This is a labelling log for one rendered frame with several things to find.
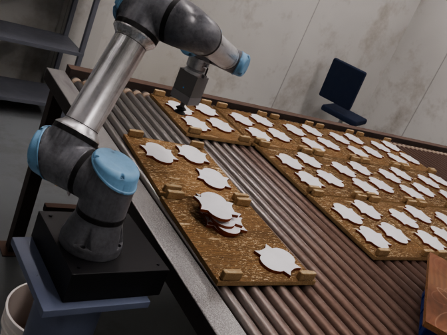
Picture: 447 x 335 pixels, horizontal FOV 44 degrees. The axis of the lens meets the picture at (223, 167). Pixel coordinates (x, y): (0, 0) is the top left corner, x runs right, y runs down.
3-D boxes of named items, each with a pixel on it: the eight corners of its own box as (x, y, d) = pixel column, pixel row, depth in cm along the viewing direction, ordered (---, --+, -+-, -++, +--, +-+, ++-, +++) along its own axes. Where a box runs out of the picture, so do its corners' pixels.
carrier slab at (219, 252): (215, 286, 144) (218, 281, 144) (159, 199, 175) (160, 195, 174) (314, 285, 164) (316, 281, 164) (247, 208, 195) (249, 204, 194)
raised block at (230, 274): (221, 281, 145) (225, 272, 144) (218, 276, 146) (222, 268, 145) (240, 281, 148) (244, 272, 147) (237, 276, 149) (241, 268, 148)
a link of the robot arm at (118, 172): (110, 228, 125) (128, 176, 120) (60, 201, 128) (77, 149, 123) (135, 213, 136) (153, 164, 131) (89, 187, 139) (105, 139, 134)
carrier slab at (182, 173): (158, 197, 177) (160, 192, 176) (122, 137, 208) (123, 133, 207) (247, 207, 196) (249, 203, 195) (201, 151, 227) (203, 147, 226)
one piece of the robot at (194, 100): (219, 69, 190) (202, 112, 196) (200, 58, 195) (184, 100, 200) (201, 68, 183) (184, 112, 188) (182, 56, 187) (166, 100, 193)
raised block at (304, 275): (298, 281, 160) (302, 273, 159) (295, 276, 161) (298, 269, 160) (313, 281, 163) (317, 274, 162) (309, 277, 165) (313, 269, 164)
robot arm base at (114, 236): (72, 264, 125) (85, 227, 122) (49, 226, 135) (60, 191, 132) (130, 260, 135) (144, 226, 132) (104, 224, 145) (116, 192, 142)
